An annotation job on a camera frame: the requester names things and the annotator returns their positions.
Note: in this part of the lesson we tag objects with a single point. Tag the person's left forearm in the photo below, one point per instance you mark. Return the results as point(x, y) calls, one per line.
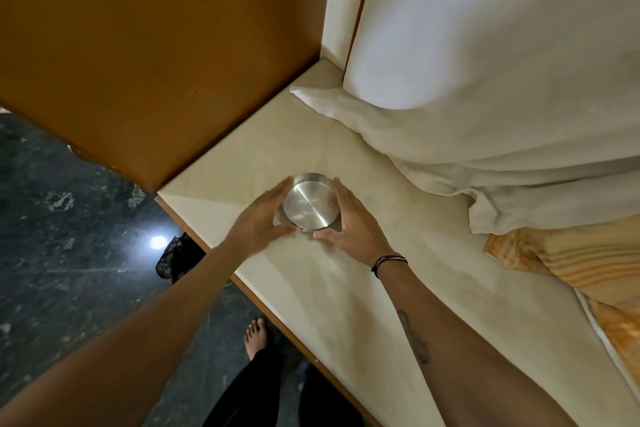
point(125, 341)

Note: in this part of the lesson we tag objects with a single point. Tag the brown wooden cabinet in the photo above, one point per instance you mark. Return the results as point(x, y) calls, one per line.
point(160, 51)

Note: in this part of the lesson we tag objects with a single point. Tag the person's right thumb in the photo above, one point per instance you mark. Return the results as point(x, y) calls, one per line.
point(326, 233)

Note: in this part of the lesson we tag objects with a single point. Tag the person's right forearm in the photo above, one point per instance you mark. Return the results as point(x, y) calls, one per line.
point(465, 341)

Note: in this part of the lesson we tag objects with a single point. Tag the white curtain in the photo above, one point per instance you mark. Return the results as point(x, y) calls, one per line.
point(495, 76)

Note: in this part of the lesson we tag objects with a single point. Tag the person's right hand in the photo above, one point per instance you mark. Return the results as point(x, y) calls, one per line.
point(357, 231)

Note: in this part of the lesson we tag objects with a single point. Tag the person's left thumb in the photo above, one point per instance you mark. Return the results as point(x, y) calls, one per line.
point(283, 230)

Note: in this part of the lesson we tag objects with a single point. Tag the person's black trouser leg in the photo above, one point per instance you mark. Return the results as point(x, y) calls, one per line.
point(245, 391)

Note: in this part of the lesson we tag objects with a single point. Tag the round steel container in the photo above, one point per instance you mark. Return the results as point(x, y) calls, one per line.
point(311, 201)

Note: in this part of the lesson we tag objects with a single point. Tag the orange striped cloth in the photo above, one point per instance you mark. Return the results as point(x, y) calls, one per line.
point(585, 266)

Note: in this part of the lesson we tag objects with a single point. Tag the person's left hand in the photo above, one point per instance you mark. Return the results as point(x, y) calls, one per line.
point(252, 225)

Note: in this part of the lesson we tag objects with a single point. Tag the black wrist band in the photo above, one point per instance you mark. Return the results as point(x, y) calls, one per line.
point(387, 261)

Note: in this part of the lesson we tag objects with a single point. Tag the person's foot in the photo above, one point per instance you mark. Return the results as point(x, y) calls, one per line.
point(256, 336)

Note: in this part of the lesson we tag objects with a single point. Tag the black plastic bag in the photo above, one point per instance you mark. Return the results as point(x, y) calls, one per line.
point(176, 256)

